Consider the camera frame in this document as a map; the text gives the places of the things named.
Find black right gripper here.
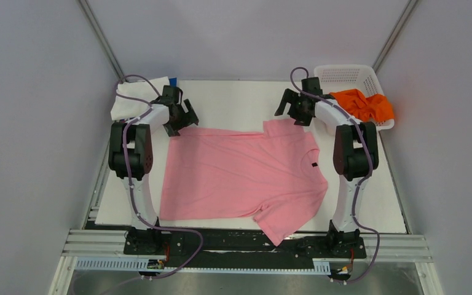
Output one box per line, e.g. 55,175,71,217
276,88,313,127

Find pink t-shirt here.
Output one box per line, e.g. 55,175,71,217
159,119,328,245

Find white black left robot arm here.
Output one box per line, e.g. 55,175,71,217
108,85,199,254

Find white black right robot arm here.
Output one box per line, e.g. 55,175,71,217
275,77,379,257

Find blue folded t-shirt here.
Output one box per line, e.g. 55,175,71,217
169,77,178,87

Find white plastic basket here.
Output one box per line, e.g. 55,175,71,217
314,65,395,131

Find orange t-shirt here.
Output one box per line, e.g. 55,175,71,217
330,89,395,122

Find white folded t-shirt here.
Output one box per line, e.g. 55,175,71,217
110,76,170,121

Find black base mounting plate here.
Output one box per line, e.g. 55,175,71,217
120,227,366,270

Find silver aluminium frame post left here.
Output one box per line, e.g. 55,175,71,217
76,0,125,80

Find silver aluminium frame post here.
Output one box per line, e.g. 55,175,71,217
76,0,125,80
372,0,420,72

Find silver aluminium frame post right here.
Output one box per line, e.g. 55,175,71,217
372,0,420,72

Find white slotted cable duct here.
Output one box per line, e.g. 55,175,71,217
75,256,331,275

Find silver aluminium front rail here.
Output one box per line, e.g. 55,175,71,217
61,229,433,263

